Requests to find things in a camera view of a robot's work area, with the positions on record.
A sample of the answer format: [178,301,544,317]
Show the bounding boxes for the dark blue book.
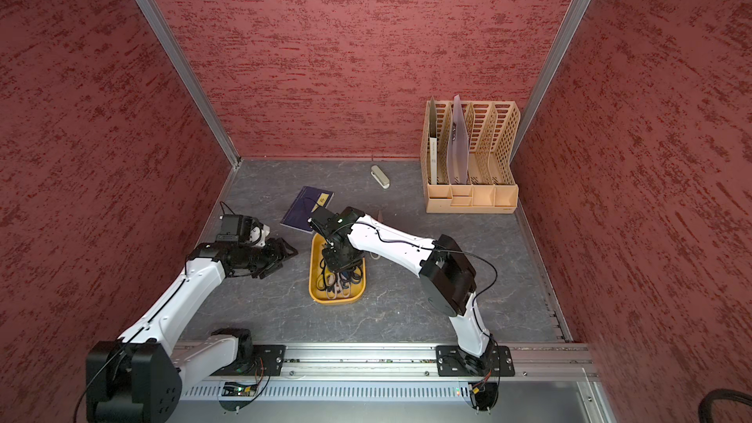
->
[281,186,334,233]

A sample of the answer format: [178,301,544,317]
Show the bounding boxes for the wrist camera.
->
[309,207,365,239]
[215,215,270,248]

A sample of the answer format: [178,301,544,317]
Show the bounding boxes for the grey folder in organizer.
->
[446,95,469,185]

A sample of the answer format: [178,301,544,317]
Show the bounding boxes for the beige stapler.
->
[370,164,391,189]

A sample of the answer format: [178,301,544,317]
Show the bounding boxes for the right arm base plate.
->
[436,344,516,378]

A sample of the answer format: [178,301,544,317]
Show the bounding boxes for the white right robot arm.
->
[309,208,495,375]

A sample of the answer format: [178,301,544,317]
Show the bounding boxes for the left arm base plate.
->
[211,345,287,379]

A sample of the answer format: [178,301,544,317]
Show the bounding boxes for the black handled scissors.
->
[315,260,363,300]

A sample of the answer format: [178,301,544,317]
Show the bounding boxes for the beige plastic file organizer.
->
[420,100,520,215]

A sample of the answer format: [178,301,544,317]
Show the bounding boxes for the black cable bottom right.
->
[697,388,752,423]

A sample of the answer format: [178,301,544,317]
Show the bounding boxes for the yellow plastic storage box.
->
[309,234,366,306]

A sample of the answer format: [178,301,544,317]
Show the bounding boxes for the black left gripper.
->
[234,237,299,278]

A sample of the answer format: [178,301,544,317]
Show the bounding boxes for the white book in organizer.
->
[427,97,440,186]

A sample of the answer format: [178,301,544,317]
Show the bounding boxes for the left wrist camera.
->
[215,215,270,248]

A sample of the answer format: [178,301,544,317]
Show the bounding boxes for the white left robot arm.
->
[76,238,298,422]

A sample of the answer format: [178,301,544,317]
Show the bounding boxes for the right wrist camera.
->
[309,207,365,239]

